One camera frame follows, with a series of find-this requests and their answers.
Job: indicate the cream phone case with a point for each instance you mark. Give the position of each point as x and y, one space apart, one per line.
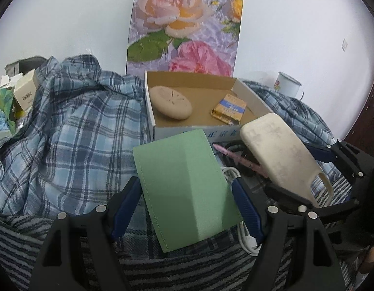
284 157

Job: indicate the white cardboard box tray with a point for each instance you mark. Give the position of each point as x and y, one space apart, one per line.
204 91

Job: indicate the blue plaid shirt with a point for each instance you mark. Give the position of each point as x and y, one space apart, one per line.
74 150

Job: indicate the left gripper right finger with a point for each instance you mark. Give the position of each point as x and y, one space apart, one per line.
314 264

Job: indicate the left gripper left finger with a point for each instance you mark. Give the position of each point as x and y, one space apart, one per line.
60 264

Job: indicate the beige round diffuser stone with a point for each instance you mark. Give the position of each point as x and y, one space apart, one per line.
170 102

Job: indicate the gold blue cigarette pack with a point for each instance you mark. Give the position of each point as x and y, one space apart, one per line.
229 110

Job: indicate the person's right hand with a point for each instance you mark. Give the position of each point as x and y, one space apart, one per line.
367 263

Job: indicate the pink hair clip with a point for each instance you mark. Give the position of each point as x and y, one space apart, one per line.
241 160

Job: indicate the floral rose painting board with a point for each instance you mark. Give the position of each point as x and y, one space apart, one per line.
198 36

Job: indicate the small cream perfume box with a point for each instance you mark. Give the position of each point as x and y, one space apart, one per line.
25 89

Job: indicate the green floral tissue pack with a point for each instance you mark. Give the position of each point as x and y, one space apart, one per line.
7 110

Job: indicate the striped grey towel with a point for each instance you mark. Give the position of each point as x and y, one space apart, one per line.
218 263

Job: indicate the white enamel floral mug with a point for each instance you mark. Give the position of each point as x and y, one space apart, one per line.
288 86

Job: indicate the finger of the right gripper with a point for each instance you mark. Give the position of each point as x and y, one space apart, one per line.
287 199
322 153

